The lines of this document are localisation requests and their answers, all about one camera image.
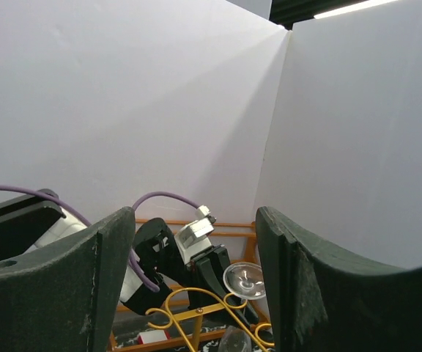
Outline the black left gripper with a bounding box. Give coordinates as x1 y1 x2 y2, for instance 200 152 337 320
133 218 259 328

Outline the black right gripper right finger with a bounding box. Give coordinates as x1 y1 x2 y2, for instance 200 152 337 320
255 206 422 351

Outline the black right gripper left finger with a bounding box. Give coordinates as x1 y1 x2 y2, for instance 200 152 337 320
0 207 135 351

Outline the clear wine glass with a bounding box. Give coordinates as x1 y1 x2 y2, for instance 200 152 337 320
218 262 267 352

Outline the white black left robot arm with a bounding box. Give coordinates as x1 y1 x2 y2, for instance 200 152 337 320
0 186 242 313

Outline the orange wooden shelf rack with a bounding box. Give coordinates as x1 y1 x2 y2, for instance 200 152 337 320
119 216 274 351

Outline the red white eraser block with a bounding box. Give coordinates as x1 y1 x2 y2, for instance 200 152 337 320
137 329 170 345

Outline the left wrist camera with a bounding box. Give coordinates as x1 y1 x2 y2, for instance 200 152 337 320
174 205 215 265

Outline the gold wire wine glass rack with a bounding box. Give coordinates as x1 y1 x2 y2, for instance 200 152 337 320
146 287 275 351

